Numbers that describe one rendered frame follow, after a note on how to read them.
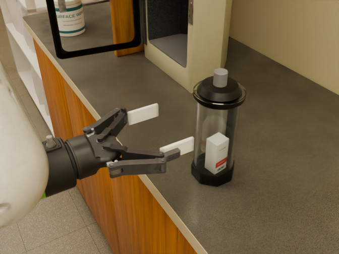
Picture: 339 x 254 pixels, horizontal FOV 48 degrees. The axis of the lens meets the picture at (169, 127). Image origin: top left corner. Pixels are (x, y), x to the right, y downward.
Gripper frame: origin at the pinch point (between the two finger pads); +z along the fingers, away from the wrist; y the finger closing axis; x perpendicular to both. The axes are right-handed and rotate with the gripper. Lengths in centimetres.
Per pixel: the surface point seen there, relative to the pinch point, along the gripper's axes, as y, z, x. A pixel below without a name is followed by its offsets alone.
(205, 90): -0.1, 8.3, -5.8
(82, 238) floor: 75, -7, 111
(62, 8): 66, 0, -5
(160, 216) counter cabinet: 6.3, 1.0, 33.0
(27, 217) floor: 102, -27, 111
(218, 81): -0.5, 11.0, -7.3
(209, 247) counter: -16.7, -0.9, 18.0
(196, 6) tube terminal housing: 33.8, 28.7, -10.2
